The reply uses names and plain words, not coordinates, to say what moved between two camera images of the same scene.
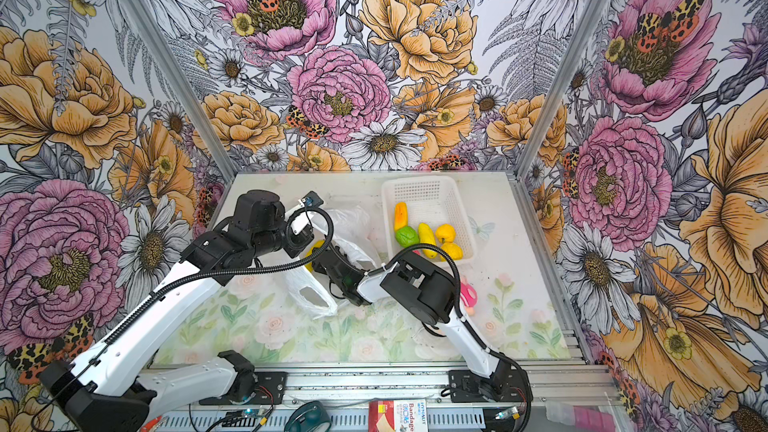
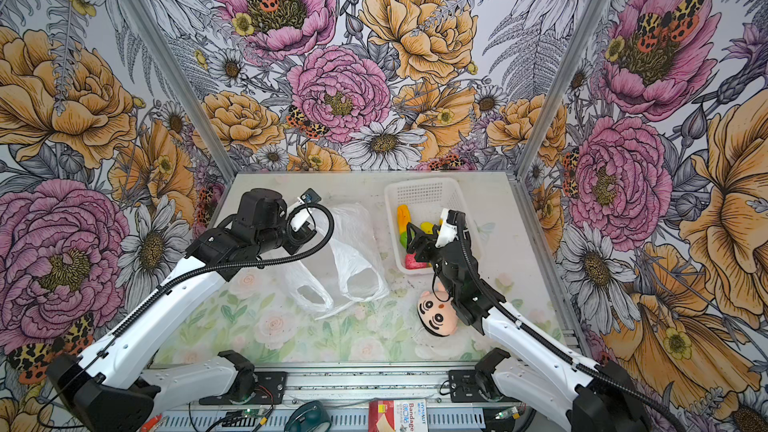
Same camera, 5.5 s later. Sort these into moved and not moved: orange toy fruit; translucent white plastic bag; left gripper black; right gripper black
Moved: right gripper black
Not moved: translucent white plastic bag; left gripper black; orange toy fruit
